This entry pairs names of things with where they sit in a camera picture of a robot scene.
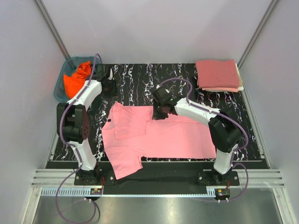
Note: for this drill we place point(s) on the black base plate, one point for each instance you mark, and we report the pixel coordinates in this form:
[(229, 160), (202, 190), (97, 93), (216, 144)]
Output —
[(160, 178)]

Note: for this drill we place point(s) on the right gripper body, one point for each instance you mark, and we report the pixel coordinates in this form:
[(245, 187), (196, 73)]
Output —
[(159, 113)]

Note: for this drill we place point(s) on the right aluminium frame post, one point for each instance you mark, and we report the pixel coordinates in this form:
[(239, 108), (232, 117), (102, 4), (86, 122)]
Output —
[(267, 14)]

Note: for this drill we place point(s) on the dark red folded shirt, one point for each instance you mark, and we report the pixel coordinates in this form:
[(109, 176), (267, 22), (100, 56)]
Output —
[(217, 74)]

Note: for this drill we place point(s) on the aluminium frame post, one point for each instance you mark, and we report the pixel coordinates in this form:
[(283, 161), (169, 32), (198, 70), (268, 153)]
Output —
[(51, 26), (267, 14)]

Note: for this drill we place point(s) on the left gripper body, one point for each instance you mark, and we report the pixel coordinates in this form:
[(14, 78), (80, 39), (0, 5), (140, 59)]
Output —
[(112, 90)]

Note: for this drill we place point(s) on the left aluminium frame post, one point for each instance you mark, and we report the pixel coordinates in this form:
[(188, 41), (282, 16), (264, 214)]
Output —
[(51, 26)]

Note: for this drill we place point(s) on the orange t-shirt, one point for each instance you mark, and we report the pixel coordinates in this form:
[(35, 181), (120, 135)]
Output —
[(75, 82)]

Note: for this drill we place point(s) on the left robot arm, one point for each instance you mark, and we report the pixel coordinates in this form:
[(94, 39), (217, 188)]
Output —
[(73, 127)]

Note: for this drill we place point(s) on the pink t-shirt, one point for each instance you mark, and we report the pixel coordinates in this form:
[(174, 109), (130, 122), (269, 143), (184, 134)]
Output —
[(130, 133)]

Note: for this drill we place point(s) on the aluminium rail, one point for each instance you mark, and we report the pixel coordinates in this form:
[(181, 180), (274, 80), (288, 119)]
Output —
[(57, 182)]

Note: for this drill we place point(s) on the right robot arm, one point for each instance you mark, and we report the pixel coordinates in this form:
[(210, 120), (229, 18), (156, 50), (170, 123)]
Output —
[(224, 131)]

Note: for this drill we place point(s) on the teal plastic basket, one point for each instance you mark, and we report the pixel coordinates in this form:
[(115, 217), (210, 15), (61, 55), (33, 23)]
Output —
[(69, 67)]

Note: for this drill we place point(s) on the peach folded shirt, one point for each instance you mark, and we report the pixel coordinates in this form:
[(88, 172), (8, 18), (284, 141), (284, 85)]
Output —
[(221, 89)]

